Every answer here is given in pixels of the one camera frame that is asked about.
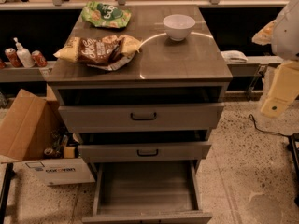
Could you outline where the brown chip bag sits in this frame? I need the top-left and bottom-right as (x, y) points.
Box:
(54, 35), (141, 71)

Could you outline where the green chip bag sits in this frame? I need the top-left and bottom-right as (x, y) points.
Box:
(81, 1), (132, 29)

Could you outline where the white bowl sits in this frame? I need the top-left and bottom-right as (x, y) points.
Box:
(163, 14), (195, 41)

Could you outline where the red soda can right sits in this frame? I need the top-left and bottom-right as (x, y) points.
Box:
(32, 50), (48, 67)

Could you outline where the middle drawer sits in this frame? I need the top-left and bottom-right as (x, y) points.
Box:
(78, 142), (211, 163)

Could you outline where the grey drawer cabinet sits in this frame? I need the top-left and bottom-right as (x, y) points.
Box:
(46, 4), (234, 224)

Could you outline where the black floor cable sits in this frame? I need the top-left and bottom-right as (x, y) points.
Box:
(249, 113), (292, 138)

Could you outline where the cardboard box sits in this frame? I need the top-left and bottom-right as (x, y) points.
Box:
(0, 90), (94, 186)

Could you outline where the white folded cloth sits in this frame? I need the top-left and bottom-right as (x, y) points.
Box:
(221, 50), (248, 63)

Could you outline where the drawer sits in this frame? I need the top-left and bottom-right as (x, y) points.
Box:
(59, 103), (224, 133)
(78, 142), (211, 163)
(82, 161), (212, 224)

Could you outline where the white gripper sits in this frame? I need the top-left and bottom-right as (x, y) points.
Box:
(251, 0), (299, 118)

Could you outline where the white pump bottle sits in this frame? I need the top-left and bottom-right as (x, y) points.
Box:
(14, 37), (35, 68)

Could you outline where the bottom drawer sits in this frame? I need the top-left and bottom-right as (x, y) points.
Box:
(82, 161), (212, 224)

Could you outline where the red soda can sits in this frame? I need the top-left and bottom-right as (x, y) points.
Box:
(32, 50), (48, 67)
(5, 48), (22, 68)

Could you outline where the red soda can left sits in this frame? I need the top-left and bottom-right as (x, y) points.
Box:
(5, 48), (22, 68)

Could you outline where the top drawer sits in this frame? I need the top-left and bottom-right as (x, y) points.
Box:
(59, 103), (224, 133)

